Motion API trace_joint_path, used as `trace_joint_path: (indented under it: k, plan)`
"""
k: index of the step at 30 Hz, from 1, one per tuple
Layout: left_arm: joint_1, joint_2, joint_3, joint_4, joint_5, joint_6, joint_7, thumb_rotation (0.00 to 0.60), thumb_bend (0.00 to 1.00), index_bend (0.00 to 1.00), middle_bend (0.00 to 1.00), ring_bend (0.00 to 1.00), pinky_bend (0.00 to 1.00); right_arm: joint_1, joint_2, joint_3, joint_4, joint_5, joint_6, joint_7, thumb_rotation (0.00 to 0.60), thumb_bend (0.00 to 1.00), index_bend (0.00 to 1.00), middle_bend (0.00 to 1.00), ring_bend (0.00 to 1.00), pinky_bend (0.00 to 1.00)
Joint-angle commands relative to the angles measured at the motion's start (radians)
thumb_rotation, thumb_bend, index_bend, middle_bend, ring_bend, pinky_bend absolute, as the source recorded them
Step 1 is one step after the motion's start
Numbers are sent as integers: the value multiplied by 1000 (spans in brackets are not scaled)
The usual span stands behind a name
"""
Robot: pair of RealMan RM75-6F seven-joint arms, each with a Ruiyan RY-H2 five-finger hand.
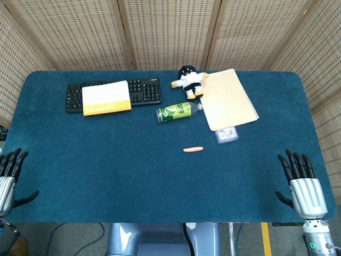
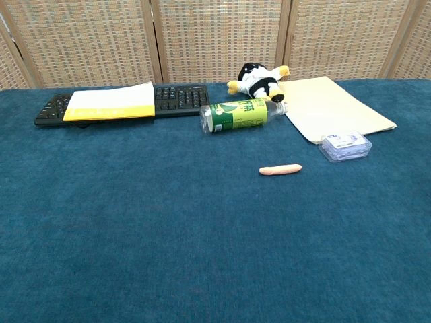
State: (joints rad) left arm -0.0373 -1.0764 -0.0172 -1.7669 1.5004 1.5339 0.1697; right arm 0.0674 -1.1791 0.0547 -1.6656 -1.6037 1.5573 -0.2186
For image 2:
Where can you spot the woven bamboo folding screen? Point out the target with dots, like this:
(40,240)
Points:
(215,40)

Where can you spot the clear plastic card box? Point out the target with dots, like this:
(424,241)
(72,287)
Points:
(345,146)

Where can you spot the blue table cloth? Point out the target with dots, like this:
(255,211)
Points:
(134,218)

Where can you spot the black white penguin plush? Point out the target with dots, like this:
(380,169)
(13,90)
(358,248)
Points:
(259,82)

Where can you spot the green tea plastic bottle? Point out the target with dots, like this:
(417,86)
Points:
(235,116)

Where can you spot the beige manila folder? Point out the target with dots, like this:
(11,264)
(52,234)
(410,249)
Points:
(330,107)

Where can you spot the white and yellow notepad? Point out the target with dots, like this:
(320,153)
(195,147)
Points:
(111,101)

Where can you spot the pink sausage stick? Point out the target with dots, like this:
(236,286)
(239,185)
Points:
(279,170)

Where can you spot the black computer keyboard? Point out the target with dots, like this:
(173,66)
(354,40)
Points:
(182,99)

